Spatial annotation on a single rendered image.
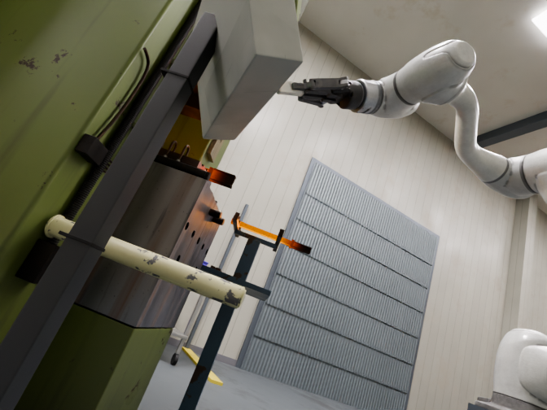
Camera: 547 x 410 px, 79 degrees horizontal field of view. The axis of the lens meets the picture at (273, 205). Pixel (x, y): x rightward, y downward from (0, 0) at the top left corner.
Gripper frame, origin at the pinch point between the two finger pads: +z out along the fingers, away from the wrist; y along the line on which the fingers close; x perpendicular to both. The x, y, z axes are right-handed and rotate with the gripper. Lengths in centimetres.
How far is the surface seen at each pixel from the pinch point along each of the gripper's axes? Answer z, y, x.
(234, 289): 19.7, -1.0, -45.5
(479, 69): -517, 241, 216
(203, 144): 4, 74, 12
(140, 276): 35, 32, -41
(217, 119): 20.6, -4.3, -11.3
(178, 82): 29.2, -11.5, -8.1
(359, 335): -298, 383, -188
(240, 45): 21.2, -21.8, -6.6
